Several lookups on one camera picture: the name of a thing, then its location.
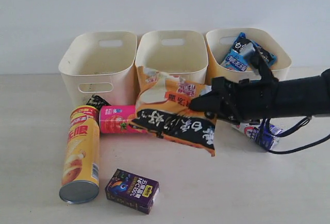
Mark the right cream plastic bin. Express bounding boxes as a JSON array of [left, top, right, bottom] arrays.
[[205, 28, 292, 85]]

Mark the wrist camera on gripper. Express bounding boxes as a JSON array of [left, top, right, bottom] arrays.
[[240, 42, 274, 80]]

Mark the pink chips can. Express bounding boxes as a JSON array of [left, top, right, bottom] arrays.
[[98, 105, 147, 134]]

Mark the orange noodle bag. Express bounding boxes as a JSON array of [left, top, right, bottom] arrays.
[[129, 66, 217, 156]]

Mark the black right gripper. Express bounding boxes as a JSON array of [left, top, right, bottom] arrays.
[[189, 77, 279, 124]]

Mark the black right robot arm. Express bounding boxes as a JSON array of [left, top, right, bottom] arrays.
[[189, 70, 329, 125]]

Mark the cream plastic bin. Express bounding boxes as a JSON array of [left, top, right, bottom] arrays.
[[205, 28, 292, 85], [135, 30, 209, 106], [58, 31, 139, 107]]

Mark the middle cream plastic bin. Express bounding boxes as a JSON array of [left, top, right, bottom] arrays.
[[135, 30, 209, 106]]

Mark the white blue milk carton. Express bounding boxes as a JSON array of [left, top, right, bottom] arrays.
[[231, 123, 283, 152]]

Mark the left cream plastic bin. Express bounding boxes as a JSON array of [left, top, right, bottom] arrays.
[[58, 31, 139, 107]]

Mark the purple juice carton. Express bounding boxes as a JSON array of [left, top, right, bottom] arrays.
[[105, 169, 159, 214]]

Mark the blue noodle bag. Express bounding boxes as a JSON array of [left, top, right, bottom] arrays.
[[217, 32, 277, 72]]

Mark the yellow chips can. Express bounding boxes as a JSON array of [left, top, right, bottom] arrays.
[[59, 105, 100, 204]]

